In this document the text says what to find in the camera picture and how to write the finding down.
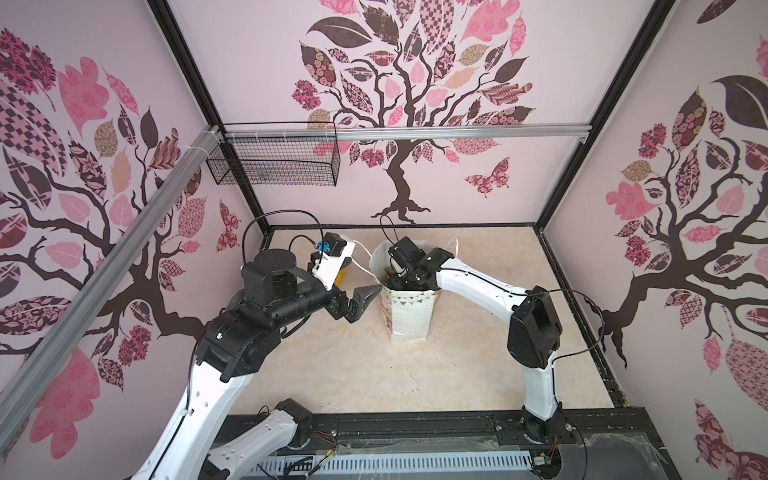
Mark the yellow snack bag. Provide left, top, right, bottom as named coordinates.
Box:
left=334, top=267, right=348, bottom=287

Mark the white patterned paper bag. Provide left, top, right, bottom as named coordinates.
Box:
left=352, top=240, right=440, bottom=342

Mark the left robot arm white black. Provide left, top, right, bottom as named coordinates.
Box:
left=134, top=233, right=381, bottom=479

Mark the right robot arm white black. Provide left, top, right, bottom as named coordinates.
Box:
left=388, top=237, right=563, bottom=444

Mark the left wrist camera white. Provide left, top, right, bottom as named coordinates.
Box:
left=310, top=232, right=355, bottom=291

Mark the black wire basket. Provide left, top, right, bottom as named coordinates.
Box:
left=207, top=120, right=341, bottom=187

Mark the white slotted cable duct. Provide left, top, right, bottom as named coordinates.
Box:
left=253, top=451, right=533, bottom=479

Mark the aluminium rail back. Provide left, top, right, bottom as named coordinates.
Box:
left=225, top=123, right=592, bottom=142

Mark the aluminium rail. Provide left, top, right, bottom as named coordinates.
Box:
left=225, top=123, right=592, bottom=142
left=1, top=125, right=221, bottom=448

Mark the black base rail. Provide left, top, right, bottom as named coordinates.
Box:
left=227, top=407, right=655, bottom=457

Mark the aluminium rail left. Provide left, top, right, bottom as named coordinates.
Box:
left=1, top=125, right=221, bottom=448

